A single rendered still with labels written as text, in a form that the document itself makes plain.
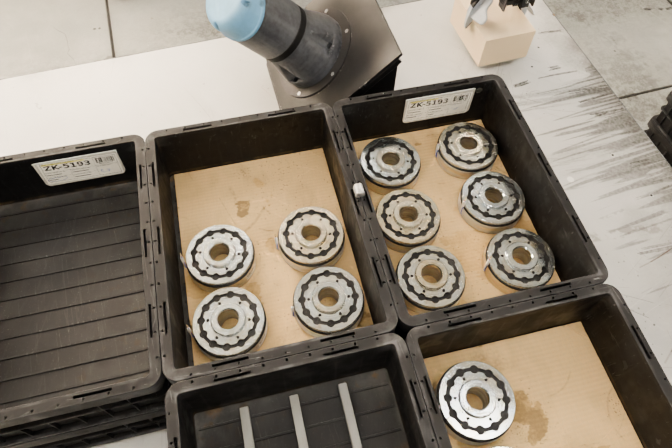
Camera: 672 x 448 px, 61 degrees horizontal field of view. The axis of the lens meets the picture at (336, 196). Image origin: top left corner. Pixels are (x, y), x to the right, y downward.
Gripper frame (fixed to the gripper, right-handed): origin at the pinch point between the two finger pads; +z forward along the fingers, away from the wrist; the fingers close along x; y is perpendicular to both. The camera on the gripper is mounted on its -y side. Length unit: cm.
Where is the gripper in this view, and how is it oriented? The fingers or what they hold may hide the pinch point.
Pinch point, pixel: (492, 19)
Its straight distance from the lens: 139.1
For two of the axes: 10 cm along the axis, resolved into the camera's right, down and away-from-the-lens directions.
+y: 2.9, 8.1, -5.1
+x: 9.6, -2.3, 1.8
